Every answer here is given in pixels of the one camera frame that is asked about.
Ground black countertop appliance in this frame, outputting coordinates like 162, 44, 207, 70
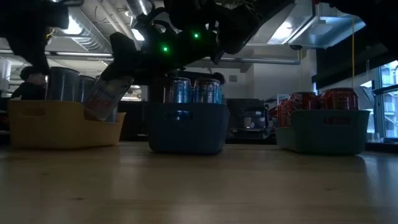
226, 98, 271, 141

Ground window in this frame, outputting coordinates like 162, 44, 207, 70
371, 60, 398, 139

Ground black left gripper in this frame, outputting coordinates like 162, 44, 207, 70
0, 0, 70, 77

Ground yellow plastic bin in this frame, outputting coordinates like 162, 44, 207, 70
8, 99, 127, 149

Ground green plastic bin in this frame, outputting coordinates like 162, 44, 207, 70
275, 109, 371, 156

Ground ribbed silver air duct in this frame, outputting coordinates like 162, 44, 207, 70
49, 4, 114, 54

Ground person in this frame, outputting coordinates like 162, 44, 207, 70
11, 66, 48, 101

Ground dark blue plastic bin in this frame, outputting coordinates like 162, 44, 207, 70
146, 102, 231, 156

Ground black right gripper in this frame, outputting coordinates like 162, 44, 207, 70
99, 21, 219, 82

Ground long horizontal ceiling pipe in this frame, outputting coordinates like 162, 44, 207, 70
0, 49, 302, 65

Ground round silver air duct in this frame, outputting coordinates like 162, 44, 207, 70
124, 0, 156, 19

